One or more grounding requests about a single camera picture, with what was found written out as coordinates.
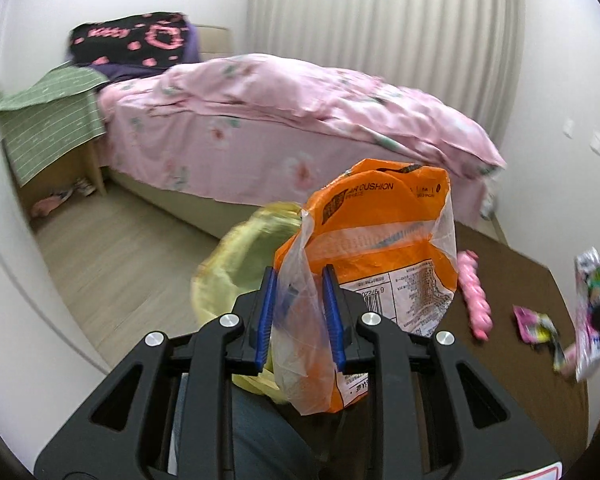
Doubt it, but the beige pleated curtain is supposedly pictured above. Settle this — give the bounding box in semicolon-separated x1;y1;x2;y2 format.
242;0;523;161

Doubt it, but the wooden nightstand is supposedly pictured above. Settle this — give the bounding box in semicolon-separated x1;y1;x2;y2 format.
17;135;106;217

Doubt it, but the person's jeans leg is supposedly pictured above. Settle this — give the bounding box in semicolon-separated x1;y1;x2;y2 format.
172;385;316;480

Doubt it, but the orange plastic package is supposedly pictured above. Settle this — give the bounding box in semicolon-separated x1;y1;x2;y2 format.
272;158;461;417

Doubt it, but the clear crumpled plastic bag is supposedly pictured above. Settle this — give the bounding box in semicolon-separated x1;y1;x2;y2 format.
480;187;501;221

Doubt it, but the pink yellow candy wrapper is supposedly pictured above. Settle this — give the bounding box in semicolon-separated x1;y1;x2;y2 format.
512;304;561;346

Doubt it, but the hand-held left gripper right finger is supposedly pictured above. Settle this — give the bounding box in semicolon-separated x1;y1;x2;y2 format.
322;265;563;480

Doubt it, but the pink floral duvet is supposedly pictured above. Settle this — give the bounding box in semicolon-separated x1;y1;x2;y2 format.
157;54;508;181

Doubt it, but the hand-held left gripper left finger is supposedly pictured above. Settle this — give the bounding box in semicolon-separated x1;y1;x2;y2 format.
35;266;277;480

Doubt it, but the yellow plastic bag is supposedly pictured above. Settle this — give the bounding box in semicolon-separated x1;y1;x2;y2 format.
190;201;306;406

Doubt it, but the black pink patterned pillow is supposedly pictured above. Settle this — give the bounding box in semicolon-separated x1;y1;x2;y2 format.
69;11;191;68

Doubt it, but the bed with pink sheet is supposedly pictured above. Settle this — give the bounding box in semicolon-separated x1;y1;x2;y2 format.
97;25;506;241

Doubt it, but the pink bumpy wrapper strip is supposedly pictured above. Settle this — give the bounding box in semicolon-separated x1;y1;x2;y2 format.
455;250;495;345

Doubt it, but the white pink snack packet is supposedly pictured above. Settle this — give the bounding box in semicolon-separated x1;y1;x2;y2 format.
572;247;600;383

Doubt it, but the green checked cloth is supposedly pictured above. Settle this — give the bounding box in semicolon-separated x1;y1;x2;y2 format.
0;62;108;186

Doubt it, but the pink green candy wrapper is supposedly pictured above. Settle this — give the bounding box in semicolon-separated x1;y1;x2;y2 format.
550;340;581;376

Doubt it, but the pink slipper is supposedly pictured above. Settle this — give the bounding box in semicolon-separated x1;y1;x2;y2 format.
30;191;74;218

